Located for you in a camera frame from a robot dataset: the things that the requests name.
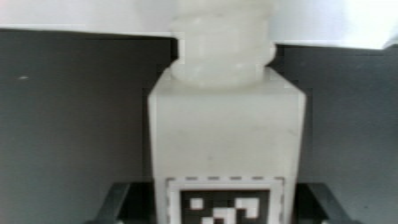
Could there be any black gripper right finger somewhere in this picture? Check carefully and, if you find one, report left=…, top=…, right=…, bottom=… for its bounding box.
left=292, top=183, right=363, bottom=224

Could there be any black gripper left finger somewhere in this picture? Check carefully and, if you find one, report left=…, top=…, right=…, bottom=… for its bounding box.
left=87, top=182, right=157, bottom=224

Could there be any white table leg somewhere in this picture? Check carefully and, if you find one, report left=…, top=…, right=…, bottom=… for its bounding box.
left=150, top=0, right=306, bottom=224

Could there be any white sheet with tags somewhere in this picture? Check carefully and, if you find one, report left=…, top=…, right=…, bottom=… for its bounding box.
left=0, top=0, right=398, bottom=49

